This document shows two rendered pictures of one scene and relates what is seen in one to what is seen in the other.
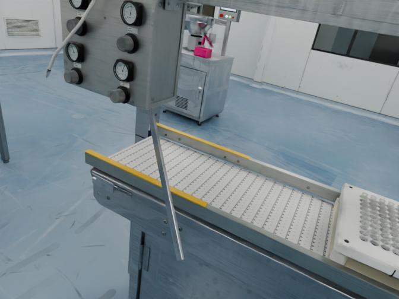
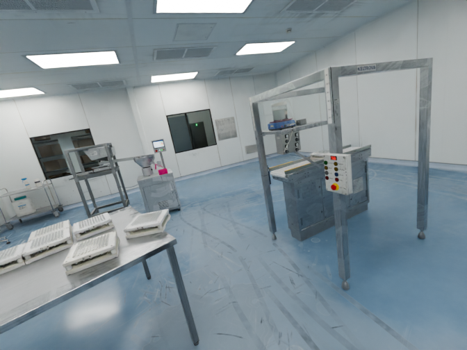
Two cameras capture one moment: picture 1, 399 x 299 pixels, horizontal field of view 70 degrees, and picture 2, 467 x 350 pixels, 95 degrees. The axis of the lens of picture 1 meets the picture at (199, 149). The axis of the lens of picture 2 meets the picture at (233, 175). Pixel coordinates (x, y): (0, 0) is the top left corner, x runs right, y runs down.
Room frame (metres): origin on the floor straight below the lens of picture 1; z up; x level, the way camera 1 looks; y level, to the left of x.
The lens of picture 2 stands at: (-0.43, 2.14, 1.42)
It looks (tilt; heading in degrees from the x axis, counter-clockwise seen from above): 13 degrees down; 313
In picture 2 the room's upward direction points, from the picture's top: 10 degrees counter-clockwise
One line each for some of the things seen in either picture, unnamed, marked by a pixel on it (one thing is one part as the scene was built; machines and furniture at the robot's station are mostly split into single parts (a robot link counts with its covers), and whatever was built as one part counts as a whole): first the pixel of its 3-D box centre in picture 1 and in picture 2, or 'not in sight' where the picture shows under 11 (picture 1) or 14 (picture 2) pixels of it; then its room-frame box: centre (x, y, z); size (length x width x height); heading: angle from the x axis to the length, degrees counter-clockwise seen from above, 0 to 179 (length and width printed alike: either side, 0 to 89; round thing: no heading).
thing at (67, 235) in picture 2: not in sight; (48, 240); (1.49, 2.03, 0.88); 0.25 x 0.24 x 0.02; 169
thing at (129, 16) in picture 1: (131, 13); not in sight; (0.51, 0.15, 1.21); 0.04 x 0.01 x 0.04; 66
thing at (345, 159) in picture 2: not in sight; (338, 173); (0.00, 0.67, 0.98); 0.17 x 0.06 x 0.26; 156
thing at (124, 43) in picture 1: (126, 40); not in sight; (0.50, 0.15, 1.17); 0.03 x 0.02 x 0.04; 66
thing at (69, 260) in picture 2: not in sight; (92, 246); (1.02, 1.89, 0.88); 0.25 x 0.24 x 0.02; 157
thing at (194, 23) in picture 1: (201, 34); (149, 164); (3.49, 0.19, 0.95); 0.49 x 0.36 x 0.37; 63
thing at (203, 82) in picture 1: (195, 85); (160, 192); (3.43, 0.18, 0.38); 0.63 x 0.57 x 0.76; 63
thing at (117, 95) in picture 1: (119, 93); not in sight; (0.51, 0.17, 1.07); 0.03 x 0.03 x 0.04; 66
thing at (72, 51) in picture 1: (74, 51); not in sight; (0.56, 0.27, 1.12); 0.04 x 0.01 x 0.04; 66
